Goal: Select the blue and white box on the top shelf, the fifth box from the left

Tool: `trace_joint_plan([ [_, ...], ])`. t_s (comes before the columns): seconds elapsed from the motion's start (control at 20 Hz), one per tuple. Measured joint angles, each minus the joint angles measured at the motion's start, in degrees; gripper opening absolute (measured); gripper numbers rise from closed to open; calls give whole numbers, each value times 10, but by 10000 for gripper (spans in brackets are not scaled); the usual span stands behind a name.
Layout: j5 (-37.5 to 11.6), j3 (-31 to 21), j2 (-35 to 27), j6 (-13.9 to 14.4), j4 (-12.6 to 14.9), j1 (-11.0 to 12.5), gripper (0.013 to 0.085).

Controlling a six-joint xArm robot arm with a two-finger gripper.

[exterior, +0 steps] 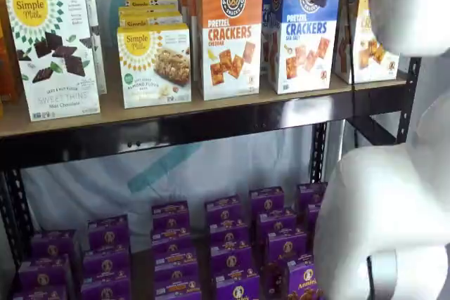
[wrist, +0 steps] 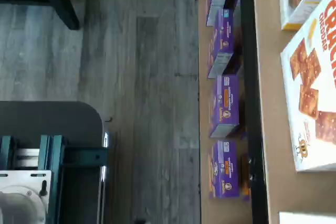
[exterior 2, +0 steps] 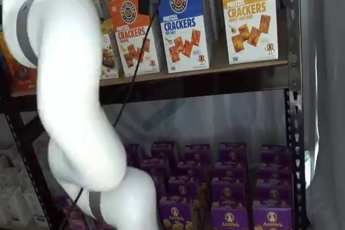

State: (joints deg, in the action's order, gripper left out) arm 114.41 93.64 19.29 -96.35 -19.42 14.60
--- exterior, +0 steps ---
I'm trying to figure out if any blue sea salt crackers box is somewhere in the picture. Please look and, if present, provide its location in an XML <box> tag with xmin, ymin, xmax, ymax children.
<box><xmin>259</xmin><ymin>0</ymin><xmax>283</xmax><ymax>86</ymax></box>
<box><xmin>269</xmin><ymin>0</ymin><xmax>345</xmax><ymax>96</ymax></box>

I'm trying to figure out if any yellow white pretzel crackers box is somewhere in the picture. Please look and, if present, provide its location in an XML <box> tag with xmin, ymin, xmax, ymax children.
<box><xmin>333</xmin><ymin>0</ymin><xmax>402</xmax><ymax>86</ymax></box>

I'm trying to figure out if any Simple Mills almond bars box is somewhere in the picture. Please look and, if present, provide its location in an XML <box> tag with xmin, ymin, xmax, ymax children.
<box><xmin>118</xmin><ymin>11</ymin><xmax>184</xmax><ymax>29</ymax></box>
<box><xmin>118</xmin><ymin>5</ymin><xmax>183</xmax><ymax>16</ymax></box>
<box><xmin>125</xmin><ymin>0</ymin><xmax>180</xmax><ymax>9</ymax></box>
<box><xmin>116</xmin><ymin>22</ymin><xmax>193</xmax><ymax>110</ymax></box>

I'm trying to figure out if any wooden shelf board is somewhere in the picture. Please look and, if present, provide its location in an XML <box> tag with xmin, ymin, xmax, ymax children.
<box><xmin>0</xmin><ymin>70</ymin><xmax>419</xmax><ymax>138</ymax></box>

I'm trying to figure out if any purple Annie's box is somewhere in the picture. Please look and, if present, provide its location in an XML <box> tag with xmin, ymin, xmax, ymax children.
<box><xmin>87</xmin><ymin>214</ymin><xmax>131</xmax><ymax>250</ymax></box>
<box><xmin>208</xmin><ymin>222</ymin><xmax>251</xmax><ymax>249</ymax></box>
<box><xmin>295</xmin><ymin>181</ymin><xmax>328</xmax><ymax>210</ymax></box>
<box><xmin>248</xmin><ymin>185</ymin><xmax>286</xmax><ymax>215</ymax></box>
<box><xmin>154</xmin><ymin>266</ymin><xmax>202</xmax><ymax>285</ymax></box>
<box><xmin>151</xmin><ymin>201</ymin><xmax>191</xmax><ymax>233</ymax></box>
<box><xmin>264</xmin><ymin>230</ymin><xmax>311</xmax><ymax>263</ymax></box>
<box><xmin>11</xmin><ymin>283</ymin><xmax>70</xmax><ymax>300</ymax></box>
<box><xmin>305</xmin><ymin>202</ymin><xmax>323</xmax><ymax>231</ymax></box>
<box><xmin>214</xmin><ymin>273</ymin><xmax>262</xmax><ymax>300</ymax></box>
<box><xmin>82</xmin><ymin>244</ymin><xmax>132</xmax><ymax>280</ymax></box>
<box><xmin>261</xmin><ymin>259</ymin><xmax>325</xmax><ymax>300</ymax></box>
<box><xmin>154</xmin><ymin>280</ymin><xmax>203</xmax><ymax>300</ymax></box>
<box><xmin>30</xmin><ymin>229</ymin><xmax>81</xmax><ymax>259</ymax></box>
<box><xmin>210</xmin><ymin>243</ymin><xmax>257</xmax><ymax>277</ymax></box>
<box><xmin>150</xmin><ymin>229</ymin><xmax>193</xmax><ymax>250</ymax></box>
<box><xmin>204</xmin><ymin>193</ymin><xmax>244</xmax><ymax>226</ymax></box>
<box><xmin>153</xmin><ymin>246</ymin><xmax>198</xmax><ymax>270</ymax></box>
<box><xmin>256</xmin><ymin>208</ymin><xmax>298</xmax><ymax>236</ymax></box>
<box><xmin>80</xmin><ymin>275</ymin><xmax>133</xmax><ymax>300</ymax></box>
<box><xmin>18</xmin><ymin>254</ymin><xmax>74</xmax><ymax>289</ymax></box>

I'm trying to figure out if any Simple Mills Sweet Thins box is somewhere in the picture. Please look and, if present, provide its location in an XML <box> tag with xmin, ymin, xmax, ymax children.
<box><xmin>4</xmin><ymin>0</ymin><xmax>102</xmax><ymax>123</ymax></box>
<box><xmin>23</xmin><ymin>0</ymin><xmax>108</xmax><ymax>96</ymax></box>

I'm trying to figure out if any orange brown snack box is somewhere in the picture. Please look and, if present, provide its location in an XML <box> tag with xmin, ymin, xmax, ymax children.
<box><xmin>0</xmin><ymin>0</ymin><xmax>23</xmax><ymax>119</ymax></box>

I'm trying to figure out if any black metal shelf frame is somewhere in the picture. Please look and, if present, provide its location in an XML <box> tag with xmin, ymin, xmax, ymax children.
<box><xmin>0</xmin><ymin>56</ymin><xmax>423</xmax><ymax>300</ymax></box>

